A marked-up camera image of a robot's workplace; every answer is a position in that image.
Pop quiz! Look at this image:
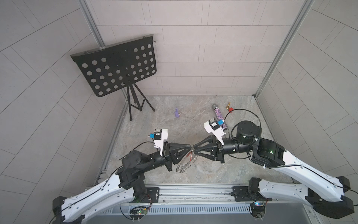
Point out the metal disc with key rings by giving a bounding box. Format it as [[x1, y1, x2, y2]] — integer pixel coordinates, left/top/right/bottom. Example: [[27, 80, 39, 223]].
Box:
[[176, 146, 199, 173]]

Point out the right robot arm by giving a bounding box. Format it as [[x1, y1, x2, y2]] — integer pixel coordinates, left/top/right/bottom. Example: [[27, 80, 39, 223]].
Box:
[[194, 120, 355, 219]]

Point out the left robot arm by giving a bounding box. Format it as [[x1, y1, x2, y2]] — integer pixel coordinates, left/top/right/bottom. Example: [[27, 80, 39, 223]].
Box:
[[50, 142, 193, 224]]

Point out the purple glitter microphone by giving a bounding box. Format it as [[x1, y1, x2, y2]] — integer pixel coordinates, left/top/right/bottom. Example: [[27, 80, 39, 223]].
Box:
[[212, 104, 227, 131]]

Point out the small purple figurine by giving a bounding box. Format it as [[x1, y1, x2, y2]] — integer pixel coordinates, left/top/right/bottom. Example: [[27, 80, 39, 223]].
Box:
[[174, 108, 180, 118]]

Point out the left circuit board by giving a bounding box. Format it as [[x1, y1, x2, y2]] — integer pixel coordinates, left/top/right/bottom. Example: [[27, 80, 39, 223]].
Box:
[[130, 206, 149, 216]]

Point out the circuit board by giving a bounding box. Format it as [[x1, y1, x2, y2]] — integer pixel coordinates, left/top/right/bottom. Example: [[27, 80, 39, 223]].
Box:
[[250, 203, 266, 219], [130, 206, 149, 216]]

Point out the right circuit board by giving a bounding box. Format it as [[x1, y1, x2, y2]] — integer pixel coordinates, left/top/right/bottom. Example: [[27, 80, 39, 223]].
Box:
[[250, 203, 266, 219]]

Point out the black perforated music stand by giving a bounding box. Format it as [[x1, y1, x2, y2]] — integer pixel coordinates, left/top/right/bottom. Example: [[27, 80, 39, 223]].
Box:
[[71, 34, 157, 111]]

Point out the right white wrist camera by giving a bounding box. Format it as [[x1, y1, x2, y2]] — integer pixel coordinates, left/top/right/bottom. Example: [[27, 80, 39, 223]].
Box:
[[204, 118, 225, 145]]

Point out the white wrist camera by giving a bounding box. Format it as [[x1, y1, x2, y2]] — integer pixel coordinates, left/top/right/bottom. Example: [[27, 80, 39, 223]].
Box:
[[149, 128, 168, 156], [204, 118, 225, 145]]

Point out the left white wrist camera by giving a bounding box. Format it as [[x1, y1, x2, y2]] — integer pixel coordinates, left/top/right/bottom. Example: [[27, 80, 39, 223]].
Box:
[[149, 128, 168, 156]]

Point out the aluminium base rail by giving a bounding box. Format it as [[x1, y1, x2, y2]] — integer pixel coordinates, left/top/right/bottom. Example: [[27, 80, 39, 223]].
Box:
[[79, 183, 312, 208]]

